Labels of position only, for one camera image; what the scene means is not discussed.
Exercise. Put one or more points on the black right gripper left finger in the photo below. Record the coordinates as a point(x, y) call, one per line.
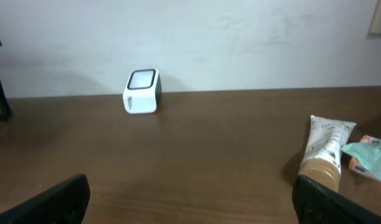
point(65, 202)

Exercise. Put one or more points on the teal wet wipes pack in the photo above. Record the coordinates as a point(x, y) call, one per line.
point(365, 158)

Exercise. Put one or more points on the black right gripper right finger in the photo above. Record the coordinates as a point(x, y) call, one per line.
point(316, 204)

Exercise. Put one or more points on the white tube gold cap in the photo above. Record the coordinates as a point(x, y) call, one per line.
point(322, 157)

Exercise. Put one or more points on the beige wall plate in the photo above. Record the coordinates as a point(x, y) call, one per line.
point(375, 26)

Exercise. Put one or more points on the white barcode scanner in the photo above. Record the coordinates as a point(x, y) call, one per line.
point(142, 92)

